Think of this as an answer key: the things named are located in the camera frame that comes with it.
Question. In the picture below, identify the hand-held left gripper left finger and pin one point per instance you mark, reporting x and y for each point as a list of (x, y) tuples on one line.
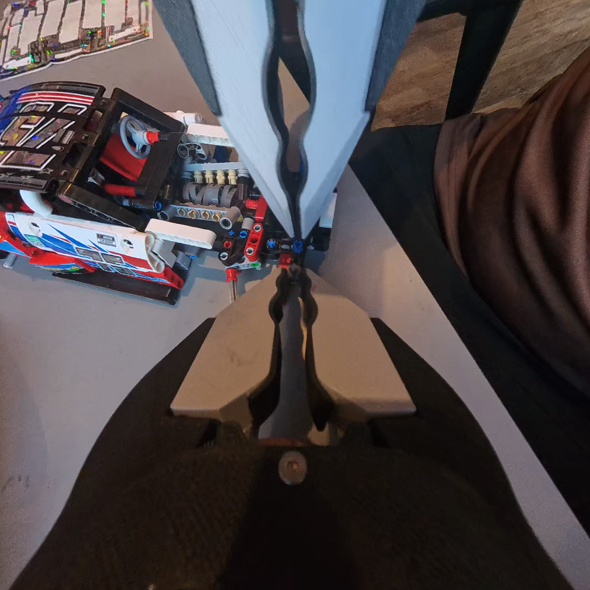
[(226, 364)]

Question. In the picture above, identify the person's black pants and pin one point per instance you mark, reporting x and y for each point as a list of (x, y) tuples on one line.
[(461, 345)]

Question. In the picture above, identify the person's brown shirt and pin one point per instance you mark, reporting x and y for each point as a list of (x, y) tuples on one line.
[(507, 207)]

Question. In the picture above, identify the small red brick piece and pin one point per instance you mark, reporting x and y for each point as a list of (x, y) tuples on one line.
[(285, 262)]

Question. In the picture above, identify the holographic sticker sheet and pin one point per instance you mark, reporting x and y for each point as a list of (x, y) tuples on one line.
[(69, 32)]

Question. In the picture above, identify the toy brick race car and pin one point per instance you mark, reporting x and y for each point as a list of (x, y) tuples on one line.
[(115, 239)]

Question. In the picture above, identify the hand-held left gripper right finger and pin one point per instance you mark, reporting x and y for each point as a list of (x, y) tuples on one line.
[(359, 364)]

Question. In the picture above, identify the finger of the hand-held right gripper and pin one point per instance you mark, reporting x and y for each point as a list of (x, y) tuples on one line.
[(345, 92), (239, 92)]

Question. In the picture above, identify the black furniture leg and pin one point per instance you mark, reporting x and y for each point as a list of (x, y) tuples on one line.
[(484, 69)]

